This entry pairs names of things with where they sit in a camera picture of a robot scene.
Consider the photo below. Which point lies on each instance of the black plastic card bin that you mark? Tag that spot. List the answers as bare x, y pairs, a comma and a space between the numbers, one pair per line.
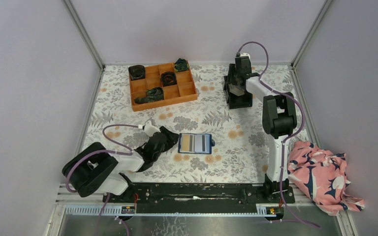
236, 102

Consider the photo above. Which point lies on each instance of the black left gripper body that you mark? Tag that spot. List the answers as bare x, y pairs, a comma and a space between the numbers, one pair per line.
154, 158

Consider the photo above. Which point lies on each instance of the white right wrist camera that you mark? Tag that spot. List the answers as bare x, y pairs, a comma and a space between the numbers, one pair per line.
243, 55

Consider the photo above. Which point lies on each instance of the white card with black stripe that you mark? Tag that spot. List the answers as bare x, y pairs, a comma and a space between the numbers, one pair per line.
201, 143

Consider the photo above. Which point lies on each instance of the pink patterned cloth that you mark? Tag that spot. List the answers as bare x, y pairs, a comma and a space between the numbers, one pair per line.
321, 176

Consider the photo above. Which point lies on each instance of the green rolled belt top-right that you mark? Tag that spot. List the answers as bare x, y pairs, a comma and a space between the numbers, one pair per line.
181, 65

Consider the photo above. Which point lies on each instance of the gold credit card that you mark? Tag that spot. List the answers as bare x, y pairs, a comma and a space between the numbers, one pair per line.
186, 143

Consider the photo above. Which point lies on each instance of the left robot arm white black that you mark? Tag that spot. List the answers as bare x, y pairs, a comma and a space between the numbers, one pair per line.
99, 169

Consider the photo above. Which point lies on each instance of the green rolled belt front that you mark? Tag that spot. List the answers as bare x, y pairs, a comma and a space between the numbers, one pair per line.
151, 95

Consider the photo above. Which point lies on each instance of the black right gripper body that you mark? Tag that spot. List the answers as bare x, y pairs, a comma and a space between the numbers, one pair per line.
233, 74

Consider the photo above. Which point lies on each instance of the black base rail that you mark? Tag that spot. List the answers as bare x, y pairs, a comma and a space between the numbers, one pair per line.
195, 198

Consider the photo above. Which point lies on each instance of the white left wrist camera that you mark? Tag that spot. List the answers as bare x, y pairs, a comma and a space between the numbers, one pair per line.
149, 128

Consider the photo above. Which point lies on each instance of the stack of cards in bin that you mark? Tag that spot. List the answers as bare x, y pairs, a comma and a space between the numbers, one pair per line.
235, 90

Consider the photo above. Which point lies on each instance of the black rolled belt top-left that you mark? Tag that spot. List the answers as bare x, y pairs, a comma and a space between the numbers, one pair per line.
137, 72

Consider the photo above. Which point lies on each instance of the orange wooden compartment tray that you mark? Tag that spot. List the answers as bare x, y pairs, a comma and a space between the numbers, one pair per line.
184, 91

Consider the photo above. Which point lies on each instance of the black rolled belt centre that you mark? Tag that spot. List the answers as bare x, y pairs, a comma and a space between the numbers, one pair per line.
168, 78

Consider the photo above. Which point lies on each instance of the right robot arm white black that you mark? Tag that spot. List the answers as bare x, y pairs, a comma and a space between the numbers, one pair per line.
279, 119

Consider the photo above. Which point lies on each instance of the blue leather card holder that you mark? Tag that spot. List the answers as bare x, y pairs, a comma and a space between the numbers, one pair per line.
211, 144

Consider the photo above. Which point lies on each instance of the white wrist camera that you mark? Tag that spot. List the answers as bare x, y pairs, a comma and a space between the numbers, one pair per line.
243, 55
149, 128

